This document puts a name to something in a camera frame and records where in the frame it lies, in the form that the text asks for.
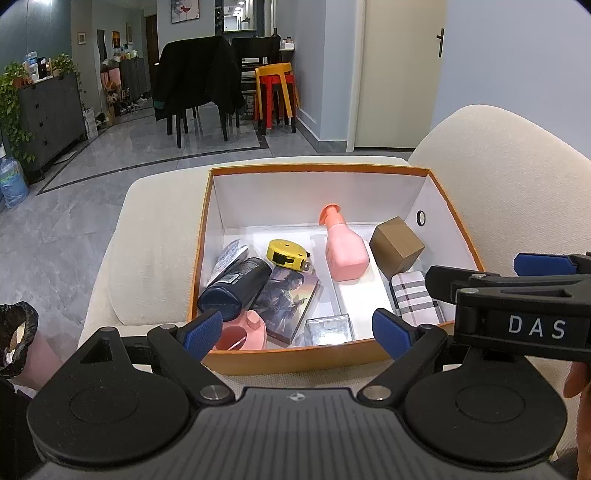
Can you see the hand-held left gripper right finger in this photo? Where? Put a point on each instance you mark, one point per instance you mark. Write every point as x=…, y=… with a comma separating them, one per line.
x=392, y=334

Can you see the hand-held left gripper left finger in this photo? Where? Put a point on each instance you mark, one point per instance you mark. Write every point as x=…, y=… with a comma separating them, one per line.
x=203, y=334

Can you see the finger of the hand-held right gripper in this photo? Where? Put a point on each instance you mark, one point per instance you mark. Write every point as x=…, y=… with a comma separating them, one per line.
x=443, y=279
x=545, y=265

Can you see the plaid case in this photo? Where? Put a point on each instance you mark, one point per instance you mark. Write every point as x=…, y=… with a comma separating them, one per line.
x=411, y=295

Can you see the long white box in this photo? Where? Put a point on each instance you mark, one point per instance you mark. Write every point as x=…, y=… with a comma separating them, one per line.
x=364, y=304

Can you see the pink cup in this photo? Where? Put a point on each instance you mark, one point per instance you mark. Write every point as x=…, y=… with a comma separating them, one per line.
x=251, y=328

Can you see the small brown cardboard box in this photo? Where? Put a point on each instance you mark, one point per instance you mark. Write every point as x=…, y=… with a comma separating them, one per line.
x=397, y=244

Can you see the dark blue shampoo bottle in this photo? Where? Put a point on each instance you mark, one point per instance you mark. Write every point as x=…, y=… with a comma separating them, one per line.
x=235, y=286

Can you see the clear plastic box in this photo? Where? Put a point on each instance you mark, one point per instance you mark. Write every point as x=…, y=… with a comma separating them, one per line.
x=328, y=330

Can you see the white tube bottle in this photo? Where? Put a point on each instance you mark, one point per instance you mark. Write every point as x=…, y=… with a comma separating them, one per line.
x=226, y=261

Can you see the illustrated card box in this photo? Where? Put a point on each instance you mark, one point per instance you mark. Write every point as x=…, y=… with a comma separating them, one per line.
x=286, y=300

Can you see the pink bottle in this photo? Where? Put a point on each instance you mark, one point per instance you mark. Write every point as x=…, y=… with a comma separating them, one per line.
x=346, y=254

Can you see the orange cardboard box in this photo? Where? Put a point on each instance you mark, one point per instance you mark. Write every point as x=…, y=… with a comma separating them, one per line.
x=300, y=362

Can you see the yellow tape measure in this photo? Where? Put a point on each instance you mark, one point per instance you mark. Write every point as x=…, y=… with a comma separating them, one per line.
x=284, y=251

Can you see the person's right hand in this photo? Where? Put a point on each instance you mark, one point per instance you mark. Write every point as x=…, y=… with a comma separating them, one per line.
x=576, y=381

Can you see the beige sofa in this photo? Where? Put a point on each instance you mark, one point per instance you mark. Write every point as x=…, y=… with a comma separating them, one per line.
x=147, y=258

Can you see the pink trash bin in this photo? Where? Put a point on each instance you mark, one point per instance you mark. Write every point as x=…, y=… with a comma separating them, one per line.
x=44, y=364

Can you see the cream door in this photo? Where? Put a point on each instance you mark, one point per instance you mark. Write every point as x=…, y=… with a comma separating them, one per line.
x=397, y=78

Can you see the dark furniture piece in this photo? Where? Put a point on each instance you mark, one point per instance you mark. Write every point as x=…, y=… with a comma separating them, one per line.
x=14, y=429

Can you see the white floor box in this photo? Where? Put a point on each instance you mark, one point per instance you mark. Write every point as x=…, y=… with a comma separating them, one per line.
x=90, y=122

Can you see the red stool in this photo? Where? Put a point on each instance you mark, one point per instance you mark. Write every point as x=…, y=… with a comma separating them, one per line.
x=277, y=99

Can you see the blue water jug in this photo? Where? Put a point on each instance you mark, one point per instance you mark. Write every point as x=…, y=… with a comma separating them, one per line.
x=11, y=180

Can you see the black jacket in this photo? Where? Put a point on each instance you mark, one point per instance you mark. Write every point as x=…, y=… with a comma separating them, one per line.
x=198, y=74

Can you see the dark shoe cabinet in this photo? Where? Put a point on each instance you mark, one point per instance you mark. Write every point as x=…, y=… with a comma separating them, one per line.
x=134, y=78

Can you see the stacked red yellow stools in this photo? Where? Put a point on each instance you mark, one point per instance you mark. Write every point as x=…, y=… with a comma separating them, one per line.
x=277, y=71

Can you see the grey cabinet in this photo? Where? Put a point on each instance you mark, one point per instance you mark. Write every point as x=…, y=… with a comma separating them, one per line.
x=51, y=115

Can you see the trailing green plant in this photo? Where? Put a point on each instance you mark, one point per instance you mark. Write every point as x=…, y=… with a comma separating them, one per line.
x=11, y=106

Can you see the small potted plant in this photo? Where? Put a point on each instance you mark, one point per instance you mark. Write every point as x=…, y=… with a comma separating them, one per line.
x=64, y=64

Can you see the white plastic bottle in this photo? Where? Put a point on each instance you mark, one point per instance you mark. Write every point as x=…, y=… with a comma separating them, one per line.
x=31, y=62

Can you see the small orange wall picture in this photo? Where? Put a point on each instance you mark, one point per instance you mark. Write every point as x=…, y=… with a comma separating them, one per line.
x=116, y=38

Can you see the wall mirror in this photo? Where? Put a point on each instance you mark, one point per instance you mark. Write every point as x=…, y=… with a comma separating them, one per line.
x=240, y=16

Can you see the framed wall painting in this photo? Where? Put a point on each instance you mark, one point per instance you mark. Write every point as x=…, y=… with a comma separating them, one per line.
x=184, y=10

